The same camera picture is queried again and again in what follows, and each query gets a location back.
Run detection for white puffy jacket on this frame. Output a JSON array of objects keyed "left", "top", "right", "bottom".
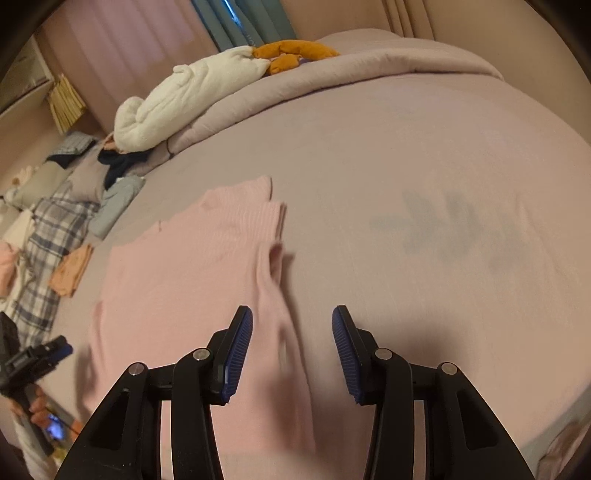
[{"left": 113, "top": 39, "right": 342, "bottom": 155}]

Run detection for white wall shelf unit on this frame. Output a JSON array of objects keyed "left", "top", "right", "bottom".
[{"left": 0, "top": 37, "right": 54, "bottom": 116}]

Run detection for white folded garment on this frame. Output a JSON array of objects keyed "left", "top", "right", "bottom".
[{"left": 2, "top": 208, "right": 38, "bottom": 245}]

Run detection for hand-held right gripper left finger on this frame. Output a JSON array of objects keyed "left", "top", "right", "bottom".
[{"left": 55, "top": 305, "right": 254, "bottom": 480}]

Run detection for beige pillow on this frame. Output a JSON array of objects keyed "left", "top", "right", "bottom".
[{"left": 11, "top": 164, "right": 75, "bottom": 208}]

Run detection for grey pillow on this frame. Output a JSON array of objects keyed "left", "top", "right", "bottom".
[{"left": 69, "top": 157, "right": 116, "bottom": 204}]

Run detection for yellow hanging cloth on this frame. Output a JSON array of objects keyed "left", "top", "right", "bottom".
[{"left": 46, "top": 74, "right": 88, "bottom": 136}]

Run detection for pink curtain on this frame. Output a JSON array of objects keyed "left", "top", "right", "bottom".
[
  {"left": 277, "top": 0, "right": 437, "bottom": 44},
  {"left": 39, "top": 0, "right": 218, "bottom": 132}
]

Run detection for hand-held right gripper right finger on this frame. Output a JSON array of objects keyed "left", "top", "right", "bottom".
[{"left": 331, "top": 305, "right": 536, "bottom": 480}]

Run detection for person's left hand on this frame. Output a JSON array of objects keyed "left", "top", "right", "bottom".
[{"left": 13, "top": 387, "right": 51, "bottom": 417}]

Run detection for blue curtain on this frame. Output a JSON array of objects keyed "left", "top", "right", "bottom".
[{"left": 191, "top": 0, "right": 298, "bottom": 51}]

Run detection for light blue folded garment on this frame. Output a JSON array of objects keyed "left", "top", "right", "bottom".
[{"left": 89, "top": 174, "right": 145, "bottom": 238}]

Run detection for blue striped pillow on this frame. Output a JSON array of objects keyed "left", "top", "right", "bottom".
[{"left": 46, "top": 131, "right": 100, "bottom": 162}]

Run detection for lilac folded duvet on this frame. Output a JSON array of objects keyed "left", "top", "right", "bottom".
[{"left": 164, "top": 31, "right": 504, "bottom": 160}]

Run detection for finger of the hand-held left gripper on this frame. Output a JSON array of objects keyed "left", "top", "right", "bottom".
[
  {"left": 14, "top": 336, "right": 68, "bottom": 376},
  {"left": 51, "top": 339, "right": 75, "bottom": 363}
]

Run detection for pink knit sweater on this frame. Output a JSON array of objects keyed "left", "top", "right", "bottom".
[{"left": 88, "top": 175, "right": 319, "bottom": 480}]

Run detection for orange folded garment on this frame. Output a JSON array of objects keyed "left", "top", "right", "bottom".
[{"left": 48, "top": 242, "right": 95, "bottom": 298}]

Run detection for navy garment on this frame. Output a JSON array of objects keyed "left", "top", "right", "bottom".
[{"left": 97, "top": 148, "right": 153, "bottom": 190}]

